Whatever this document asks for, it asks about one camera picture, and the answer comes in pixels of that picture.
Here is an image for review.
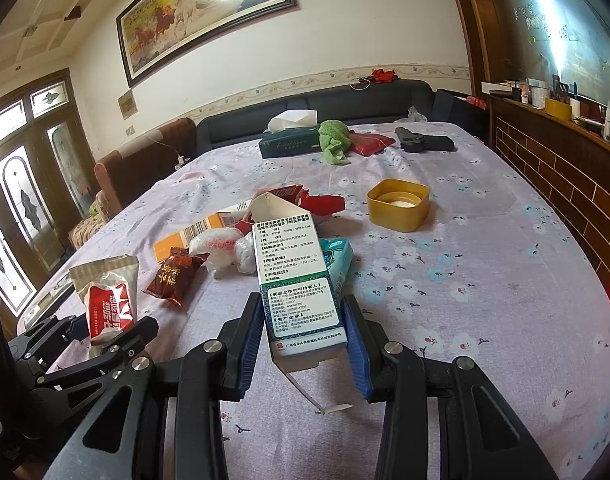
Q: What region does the red plastic bag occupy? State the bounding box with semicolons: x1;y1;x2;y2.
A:
237;185;346;237

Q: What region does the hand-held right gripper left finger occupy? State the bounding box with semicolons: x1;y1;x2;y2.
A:
45;292;266;480

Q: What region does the dark red snack packet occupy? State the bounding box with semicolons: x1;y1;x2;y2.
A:
144;246;210;309

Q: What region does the wooden glass door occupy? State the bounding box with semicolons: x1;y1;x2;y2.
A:
0;67;98;322

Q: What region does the black bag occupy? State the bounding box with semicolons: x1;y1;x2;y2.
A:
431;89;486;134

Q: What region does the green cloth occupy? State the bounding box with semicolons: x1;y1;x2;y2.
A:
318;120;355;166

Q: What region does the orange white carton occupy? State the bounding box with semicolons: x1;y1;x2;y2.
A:
153;200;254;264

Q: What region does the wooden counter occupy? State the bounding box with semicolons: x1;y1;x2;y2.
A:
477;80;610;288

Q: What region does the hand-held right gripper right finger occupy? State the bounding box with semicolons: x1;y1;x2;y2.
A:
341;294;560;480

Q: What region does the green tissue box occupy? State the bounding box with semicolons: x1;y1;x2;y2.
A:
259;109;322;160

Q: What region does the floral tablecloth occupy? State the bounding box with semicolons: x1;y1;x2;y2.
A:
17;120;610;480

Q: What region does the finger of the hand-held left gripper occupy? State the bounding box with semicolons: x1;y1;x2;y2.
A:
7;314;93;362
32;316;160;402

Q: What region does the black toy pistol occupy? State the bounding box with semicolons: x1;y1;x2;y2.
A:
395;127;457;154

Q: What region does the small wall plaque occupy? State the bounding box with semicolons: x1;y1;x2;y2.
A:
117;89;138;121

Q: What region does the white red snack packet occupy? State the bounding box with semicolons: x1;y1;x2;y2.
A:
69;254;140;357

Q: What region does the small white plastic wrapper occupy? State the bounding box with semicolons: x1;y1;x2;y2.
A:
234;234;260;276

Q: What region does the white charger cable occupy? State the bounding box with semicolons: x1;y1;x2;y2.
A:
155;137;192;169

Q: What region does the white plastic wrapper red print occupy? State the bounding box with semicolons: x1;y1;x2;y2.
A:
188;226;240;274

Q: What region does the black leather sofa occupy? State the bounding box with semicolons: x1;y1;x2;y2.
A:
195;79;434;159

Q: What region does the teal tissue pack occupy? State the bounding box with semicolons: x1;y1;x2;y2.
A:
317;237;356;312

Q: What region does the yellow tub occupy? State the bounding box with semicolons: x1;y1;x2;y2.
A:
545;97;572;121

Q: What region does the yellow plastic container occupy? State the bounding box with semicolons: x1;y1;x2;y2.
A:
367;178;431;233

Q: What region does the framed horse painting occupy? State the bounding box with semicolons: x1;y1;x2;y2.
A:
116;0;290;89

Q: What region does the flat red packet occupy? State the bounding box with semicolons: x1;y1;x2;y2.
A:
349;130;397;156

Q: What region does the wall mirror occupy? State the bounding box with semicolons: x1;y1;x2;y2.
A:
495;0;610;117

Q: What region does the brown armchair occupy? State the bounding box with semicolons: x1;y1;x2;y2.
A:
67;117;197;252

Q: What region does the white medicine box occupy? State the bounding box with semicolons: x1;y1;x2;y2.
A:
249;191;354;416

